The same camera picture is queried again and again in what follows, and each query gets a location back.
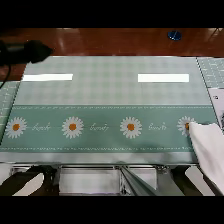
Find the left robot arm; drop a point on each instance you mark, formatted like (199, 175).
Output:
(35, 50)

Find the blue round object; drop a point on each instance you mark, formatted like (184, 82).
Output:
(174, 35)

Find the white printed garment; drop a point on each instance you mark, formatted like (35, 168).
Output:
(217, 105)

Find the silver frame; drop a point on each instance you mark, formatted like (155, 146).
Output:
(137, 186)

